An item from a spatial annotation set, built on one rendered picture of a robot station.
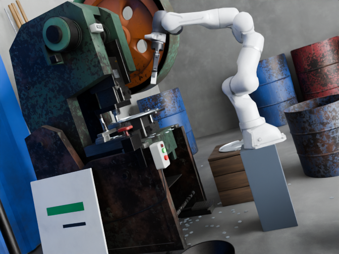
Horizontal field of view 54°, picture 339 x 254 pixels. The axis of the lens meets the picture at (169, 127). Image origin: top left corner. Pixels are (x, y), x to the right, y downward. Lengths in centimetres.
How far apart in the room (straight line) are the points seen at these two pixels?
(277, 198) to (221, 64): 360
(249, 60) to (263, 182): 63
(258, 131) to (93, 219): 103
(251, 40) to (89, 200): 125
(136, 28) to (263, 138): 118
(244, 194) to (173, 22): 120
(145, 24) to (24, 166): 150
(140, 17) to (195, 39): 298
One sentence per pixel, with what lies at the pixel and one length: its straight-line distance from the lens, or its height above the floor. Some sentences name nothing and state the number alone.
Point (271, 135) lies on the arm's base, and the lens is 179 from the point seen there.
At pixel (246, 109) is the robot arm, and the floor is 65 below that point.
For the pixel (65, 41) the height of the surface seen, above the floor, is 128.
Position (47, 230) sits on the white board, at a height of 28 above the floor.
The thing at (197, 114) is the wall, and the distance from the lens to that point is 540.
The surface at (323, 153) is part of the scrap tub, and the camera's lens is 241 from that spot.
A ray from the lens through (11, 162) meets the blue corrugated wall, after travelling 293.
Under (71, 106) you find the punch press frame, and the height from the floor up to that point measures 96.
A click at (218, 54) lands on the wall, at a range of 522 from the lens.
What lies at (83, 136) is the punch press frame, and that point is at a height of 76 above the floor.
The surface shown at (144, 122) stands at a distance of 200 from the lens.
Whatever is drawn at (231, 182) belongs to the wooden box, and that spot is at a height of 16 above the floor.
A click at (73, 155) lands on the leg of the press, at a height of 68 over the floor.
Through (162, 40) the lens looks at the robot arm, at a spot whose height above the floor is 115.
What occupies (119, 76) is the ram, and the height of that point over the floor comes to 104.
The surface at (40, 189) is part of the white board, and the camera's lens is 225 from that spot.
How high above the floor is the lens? 87
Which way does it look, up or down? 6 degrees down
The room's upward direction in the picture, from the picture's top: 18 degrees counter-clockwise
